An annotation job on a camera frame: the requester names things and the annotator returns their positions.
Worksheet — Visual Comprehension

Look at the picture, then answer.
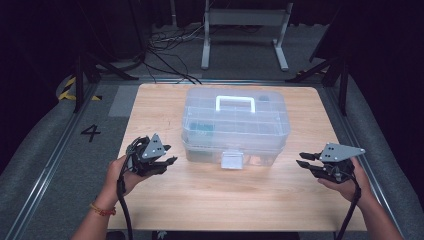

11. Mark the grey metal stand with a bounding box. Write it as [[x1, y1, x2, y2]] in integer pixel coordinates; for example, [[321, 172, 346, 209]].
[[200, 0, 294, 72]]

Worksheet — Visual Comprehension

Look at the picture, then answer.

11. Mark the person's right hand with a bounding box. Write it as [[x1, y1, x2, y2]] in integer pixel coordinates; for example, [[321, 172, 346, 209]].
[[317, 157, 373, 204]]

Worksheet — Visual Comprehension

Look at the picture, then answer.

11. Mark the person's left hand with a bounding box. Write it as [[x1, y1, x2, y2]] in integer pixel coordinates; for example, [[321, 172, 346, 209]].
[[99, 155, 151, 208]]

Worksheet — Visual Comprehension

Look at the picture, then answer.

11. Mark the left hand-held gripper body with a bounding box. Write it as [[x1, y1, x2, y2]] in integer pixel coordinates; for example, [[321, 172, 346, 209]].
[[125, 133, 168, 177]]

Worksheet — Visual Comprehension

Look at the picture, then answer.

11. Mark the green and white medicine box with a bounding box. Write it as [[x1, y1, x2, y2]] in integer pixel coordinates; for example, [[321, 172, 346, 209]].
[[189, 122, 214, 138]]

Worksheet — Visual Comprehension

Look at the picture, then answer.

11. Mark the yellow and black hazard tape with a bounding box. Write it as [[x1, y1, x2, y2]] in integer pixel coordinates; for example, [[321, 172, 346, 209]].
[[57, 76, 103, 102]]

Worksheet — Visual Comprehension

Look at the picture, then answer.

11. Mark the clear plastic storage box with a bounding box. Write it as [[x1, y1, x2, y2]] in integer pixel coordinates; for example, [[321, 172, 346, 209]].
[[180, 86, 292, 171]]

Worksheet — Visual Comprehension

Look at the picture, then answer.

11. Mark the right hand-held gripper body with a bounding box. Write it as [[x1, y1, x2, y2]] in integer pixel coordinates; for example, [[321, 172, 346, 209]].
[[308, 142, 366, 185]]

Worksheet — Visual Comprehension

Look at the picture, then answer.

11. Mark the bundle of black floor cables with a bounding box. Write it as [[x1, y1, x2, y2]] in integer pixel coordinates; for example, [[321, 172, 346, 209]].
[[145, 24, 205, 86]]

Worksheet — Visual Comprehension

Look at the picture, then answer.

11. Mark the orange bracelet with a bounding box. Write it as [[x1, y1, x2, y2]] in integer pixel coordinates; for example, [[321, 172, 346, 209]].
[[89, 202, 117, 217]]

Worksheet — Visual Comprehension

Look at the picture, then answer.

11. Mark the black tripod stand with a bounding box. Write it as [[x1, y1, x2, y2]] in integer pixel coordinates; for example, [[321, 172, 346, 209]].
[[285, 54, 352, 117], [73, 49, 140, 114]]

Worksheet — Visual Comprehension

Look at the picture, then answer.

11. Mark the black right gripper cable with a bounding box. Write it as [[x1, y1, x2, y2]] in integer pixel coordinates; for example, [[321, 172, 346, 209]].
[[334, 166, 363, 240]]

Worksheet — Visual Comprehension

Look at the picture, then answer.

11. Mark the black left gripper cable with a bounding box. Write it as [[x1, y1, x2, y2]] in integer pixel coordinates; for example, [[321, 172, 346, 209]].
[[116, 156, 135, 240]]

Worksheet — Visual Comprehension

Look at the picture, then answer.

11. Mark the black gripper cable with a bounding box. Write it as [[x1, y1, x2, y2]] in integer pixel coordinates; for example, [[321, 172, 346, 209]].
[[334, 166, 363, 240], [116, 156, 135, 240]]

